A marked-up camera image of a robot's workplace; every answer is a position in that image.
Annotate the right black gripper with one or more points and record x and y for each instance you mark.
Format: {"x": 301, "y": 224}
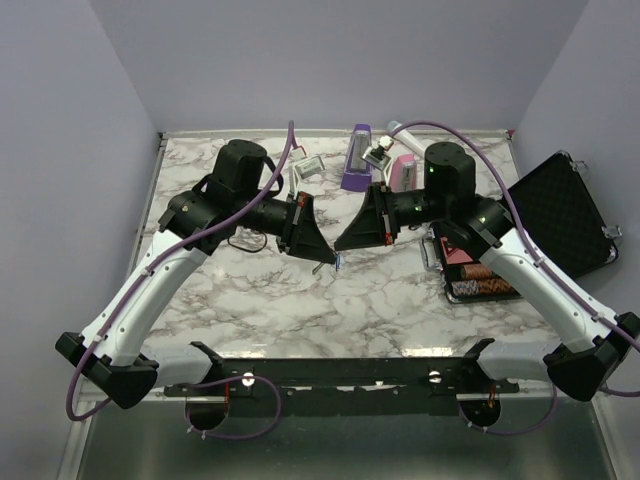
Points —
{"x": 372, "y": 227}

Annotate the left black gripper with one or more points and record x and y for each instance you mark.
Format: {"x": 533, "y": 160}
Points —
{"x": 300, "y": 218}

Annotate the silver key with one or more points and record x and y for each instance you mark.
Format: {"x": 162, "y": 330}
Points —
{"x": 317, "y": 268}

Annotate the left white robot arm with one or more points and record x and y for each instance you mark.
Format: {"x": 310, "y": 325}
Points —
{"x": 108, "y": 352}

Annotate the purple metronome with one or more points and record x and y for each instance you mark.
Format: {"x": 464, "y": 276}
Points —
{"x": 357, "y": 173}

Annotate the pink metronome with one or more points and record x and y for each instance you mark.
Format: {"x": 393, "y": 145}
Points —
{"x": 403, "y": 176}

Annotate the red playing card deck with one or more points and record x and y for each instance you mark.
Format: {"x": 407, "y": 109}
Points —
{"x": 454, "y": 255}

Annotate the white toy microphone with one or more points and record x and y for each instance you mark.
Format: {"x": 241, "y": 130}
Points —
{"x": 407, "y": 139}

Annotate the orange poker chip roll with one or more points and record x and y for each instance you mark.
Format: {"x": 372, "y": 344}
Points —
{"x": 475, "y": 272}

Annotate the blue orange chip roll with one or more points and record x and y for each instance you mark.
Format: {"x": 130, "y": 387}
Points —
{"x": 471, "y": 288}

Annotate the black poker chip case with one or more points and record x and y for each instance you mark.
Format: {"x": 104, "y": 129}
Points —
{"x": 560, "y": 216}

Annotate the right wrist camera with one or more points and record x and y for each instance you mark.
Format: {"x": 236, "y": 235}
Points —
{"x": 378, "y": 157}

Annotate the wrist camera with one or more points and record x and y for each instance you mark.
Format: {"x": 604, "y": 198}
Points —
{"x": 303, "y": 169}
{"x": 378, "y": 157}

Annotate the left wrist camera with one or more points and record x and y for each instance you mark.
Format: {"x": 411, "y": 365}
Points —
{"x": 303, "y": 169}

